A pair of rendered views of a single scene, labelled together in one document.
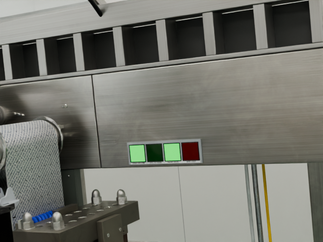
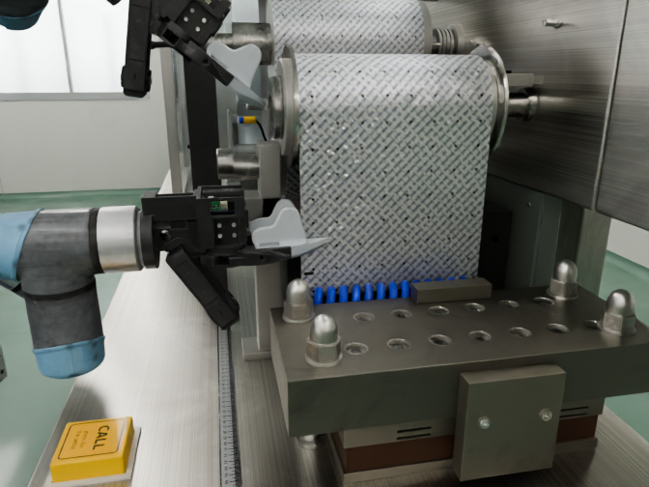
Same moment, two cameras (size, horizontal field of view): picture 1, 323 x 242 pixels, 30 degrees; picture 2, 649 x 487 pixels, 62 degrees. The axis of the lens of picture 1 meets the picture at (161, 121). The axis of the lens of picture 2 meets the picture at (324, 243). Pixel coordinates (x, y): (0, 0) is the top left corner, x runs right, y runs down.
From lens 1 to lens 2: 130 cm
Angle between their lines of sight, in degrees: 51
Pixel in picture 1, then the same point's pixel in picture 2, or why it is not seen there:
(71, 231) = (342, 384)
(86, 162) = (566, 185)
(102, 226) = (466, 396)
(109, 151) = (626, 173)
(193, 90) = not seen: outside the picture
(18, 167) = (338, 162)
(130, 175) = not seen: outside the picture
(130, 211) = (624, 365)
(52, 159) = (461, 159)
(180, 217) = not seen: outside the picture
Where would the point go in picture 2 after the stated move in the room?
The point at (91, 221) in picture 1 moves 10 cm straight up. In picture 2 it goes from (437, 368) to (444, 268)
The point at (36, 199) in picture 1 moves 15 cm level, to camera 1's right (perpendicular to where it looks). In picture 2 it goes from (387, 245) to (492, 279)
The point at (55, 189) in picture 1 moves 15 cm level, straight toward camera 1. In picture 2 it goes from (457, 233) to (394, 264)
